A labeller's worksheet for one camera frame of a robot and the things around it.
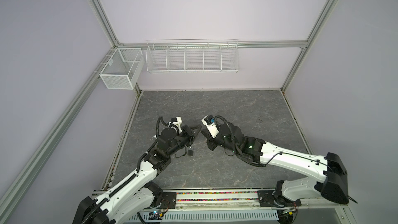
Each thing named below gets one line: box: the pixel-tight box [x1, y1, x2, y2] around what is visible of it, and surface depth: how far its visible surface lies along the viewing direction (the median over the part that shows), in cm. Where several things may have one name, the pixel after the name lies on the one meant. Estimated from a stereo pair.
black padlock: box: [187, 146, 194, 157], surface depth 91 cm
